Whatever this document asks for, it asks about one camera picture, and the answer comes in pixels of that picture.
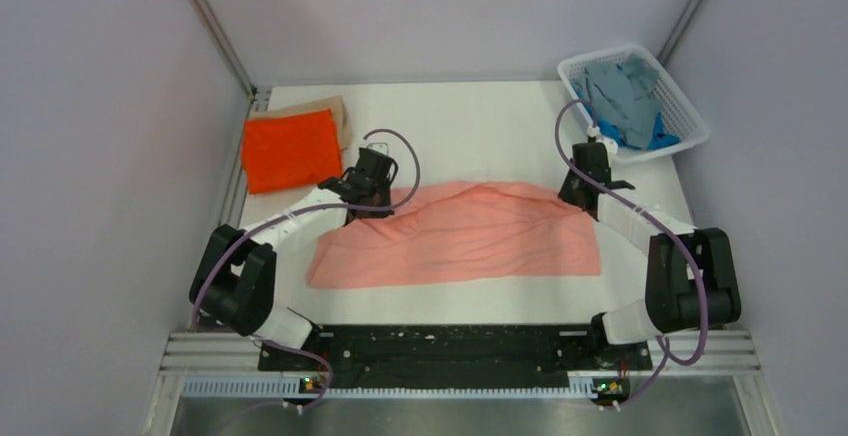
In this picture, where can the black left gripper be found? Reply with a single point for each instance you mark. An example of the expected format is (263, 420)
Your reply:
(387, 188)

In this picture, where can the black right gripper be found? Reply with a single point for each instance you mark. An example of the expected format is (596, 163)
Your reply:
(566, 192)

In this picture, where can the pink t shirt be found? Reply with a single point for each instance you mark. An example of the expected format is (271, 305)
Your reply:
(460, 231)

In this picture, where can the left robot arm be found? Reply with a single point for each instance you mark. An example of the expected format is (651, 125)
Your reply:
(236, 279)

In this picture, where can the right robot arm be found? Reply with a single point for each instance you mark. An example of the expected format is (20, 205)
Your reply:
(691, 280)

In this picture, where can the white plastic basket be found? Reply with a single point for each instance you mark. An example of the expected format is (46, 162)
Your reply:
(679, 115)

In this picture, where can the blue t shirt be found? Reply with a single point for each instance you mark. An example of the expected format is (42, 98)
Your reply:
(662, 138)

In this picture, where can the grey t shirt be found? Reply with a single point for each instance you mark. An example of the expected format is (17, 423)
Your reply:
(620, 95)

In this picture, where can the orange folded t shirt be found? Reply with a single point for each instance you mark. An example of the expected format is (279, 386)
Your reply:
(286, 153)

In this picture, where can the beige folded t shirt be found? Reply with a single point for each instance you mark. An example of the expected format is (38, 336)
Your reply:
(334, 104)

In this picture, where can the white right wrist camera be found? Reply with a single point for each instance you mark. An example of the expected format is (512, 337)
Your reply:
(594, 135)

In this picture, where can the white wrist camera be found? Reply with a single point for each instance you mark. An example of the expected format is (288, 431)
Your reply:
(379, 147)
(594, 135)

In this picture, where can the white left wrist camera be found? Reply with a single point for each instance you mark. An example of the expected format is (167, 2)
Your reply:
(379, 147)

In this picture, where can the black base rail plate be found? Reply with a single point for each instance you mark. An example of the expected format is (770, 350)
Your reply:
(435, 357)

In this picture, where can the right aluminium frame post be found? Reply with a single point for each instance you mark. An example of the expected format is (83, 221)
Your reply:
(679, 30)

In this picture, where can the aluminium frame post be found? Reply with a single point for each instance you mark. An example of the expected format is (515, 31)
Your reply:
(679, 30)
(223, 45)

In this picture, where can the left aluminium frame post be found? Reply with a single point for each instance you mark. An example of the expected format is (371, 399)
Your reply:
(223, 45)

